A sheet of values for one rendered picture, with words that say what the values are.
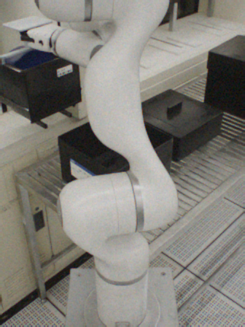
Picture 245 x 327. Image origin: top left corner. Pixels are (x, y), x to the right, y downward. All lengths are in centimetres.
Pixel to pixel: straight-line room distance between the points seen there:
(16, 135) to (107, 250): 81
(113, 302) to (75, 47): 65
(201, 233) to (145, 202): 160
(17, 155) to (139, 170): 83
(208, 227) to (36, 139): 122
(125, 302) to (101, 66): 51
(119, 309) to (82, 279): 21
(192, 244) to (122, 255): 146
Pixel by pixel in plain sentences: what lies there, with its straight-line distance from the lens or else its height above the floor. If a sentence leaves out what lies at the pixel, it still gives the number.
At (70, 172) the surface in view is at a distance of 139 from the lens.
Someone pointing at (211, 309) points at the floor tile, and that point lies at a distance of 205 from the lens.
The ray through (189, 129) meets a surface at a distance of 155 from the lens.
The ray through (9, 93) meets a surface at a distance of 138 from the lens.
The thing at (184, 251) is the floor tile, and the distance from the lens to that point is 224.
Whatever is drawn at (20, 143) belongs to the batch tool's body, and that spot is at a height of 85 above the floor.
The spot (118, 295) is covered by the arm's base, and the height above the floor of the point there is 91.
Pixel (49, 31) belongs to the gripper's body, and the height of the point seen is 127.
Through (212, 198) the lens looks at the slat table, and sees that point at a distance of 140.
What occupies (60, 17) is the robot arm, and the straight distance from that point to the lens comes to 72.
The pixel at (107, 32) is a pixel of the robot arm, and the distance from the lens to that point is 118.
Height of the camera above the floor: 167
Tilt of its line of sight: 37 degrees down
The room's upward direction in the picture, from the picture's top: straight up
